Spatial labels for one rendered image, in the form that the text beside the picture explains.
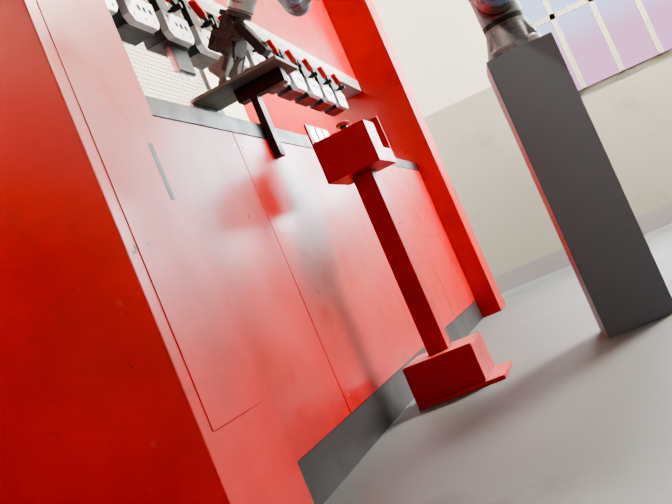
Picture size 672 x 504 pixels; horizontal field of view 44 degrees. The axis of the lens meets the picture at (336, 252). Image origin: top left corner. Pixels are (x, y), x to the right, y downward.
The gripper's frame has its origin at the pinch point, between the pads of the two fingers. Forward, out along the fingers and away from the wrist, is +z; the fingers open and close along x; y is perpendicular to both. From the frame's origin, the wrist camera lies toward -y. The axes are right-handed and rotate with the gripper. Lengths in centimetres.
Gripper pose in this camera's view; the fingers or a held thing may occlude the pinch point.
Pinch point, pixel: (228, 87)
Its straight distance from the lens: 230.0
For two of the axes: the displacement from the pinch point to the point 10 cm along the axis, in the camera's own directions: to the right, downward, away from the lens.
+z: -2.7, 9.5, 1.6
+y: -9.1, -3.0, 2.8
